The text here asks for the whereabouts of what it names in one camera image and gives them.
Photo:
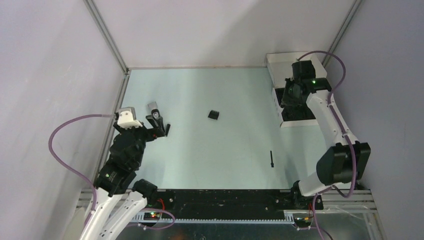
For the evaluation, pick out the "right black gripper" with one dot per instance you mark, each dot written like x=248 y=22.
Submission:
x=292 y=108

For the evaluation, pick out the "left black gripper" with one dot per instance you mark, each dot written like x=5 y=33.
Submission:
x=150 y=130

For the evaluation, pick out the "silver black hair clipper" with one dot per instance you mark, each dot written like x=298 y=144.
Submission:
x=153 y=107

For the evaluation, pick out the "small black cylinder attachment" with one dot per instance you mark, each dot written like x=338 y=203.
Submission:
x=167 y=129

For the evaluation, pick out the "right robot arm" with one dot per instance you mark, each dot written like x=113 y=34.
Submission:
x=346 y=157

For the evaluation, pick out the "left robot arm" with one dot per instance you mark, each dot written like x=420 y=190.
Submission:
x=119 y=171

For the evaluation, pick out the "white storage box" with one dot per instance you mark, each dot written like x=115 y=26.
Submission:
x=279 y=66

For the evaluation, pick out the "black clipper comb guard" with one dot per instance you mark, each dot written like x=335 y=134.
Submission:
x=214 y=115

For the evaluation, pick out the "black cleaning brush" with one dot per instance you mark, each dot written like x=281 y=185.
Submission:
x=271 y=159

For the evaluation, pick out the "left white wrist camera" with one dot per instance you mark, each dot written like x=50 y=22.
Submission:
x=126 y=118

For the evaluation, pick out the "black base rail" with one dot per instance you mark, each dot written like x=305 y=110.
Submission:
x=232 y=204

